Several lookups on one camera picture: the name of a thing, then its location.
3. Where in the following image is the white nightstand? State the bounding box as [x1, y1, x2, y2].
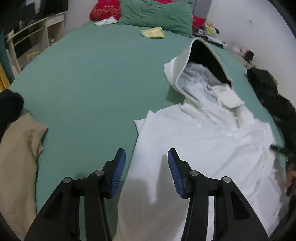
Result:
[228, 43, 254, 65]

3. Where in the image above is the white packet near pillow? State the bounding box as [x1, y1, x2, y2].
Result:
[95, 16, 118, 26]

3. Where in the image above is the white hooded jacket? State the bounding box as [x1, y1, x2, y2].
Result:
[114, 38, 283, 240]

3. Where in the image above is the black clothes pile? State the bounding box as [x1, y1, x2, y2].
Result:
[246, 67, 295, 157]

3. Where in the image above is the beige folded garment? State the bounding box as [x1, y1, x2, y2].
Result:
[1, 113, 48, 240]

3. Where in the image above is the green pillow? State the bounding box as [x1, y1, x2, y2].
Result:
[119, 1, 193, 37]

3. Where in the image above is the red quilt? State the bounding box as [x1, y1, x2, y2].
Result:
[89, 0, 206, 33]

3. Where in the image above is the stack of books and papers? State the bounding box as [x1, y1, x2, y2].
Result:
[194, 24, 227, 49]

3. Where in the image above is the person's right hand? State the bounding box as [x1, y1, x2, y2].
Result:
[285, 163, 296, 188]

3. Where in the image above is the green bed sheet mattress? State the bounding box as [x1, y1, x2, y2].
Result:
[9, 22, 286, 241]

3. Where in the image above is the yellow packet on bed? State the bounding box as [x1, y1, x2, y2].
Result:
[140, 27, 165, 39]

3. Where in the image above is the snack bag at bedside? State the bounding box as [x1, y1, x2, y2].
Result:
[204, 21, 217, 37]

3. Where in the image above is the trash bin with bag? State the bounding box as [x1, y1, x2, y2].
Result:
[26, 52, 39, 63]

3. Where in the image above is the white wooden desk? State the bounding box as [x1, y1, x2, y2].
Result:
[4, 12, 66, 76]

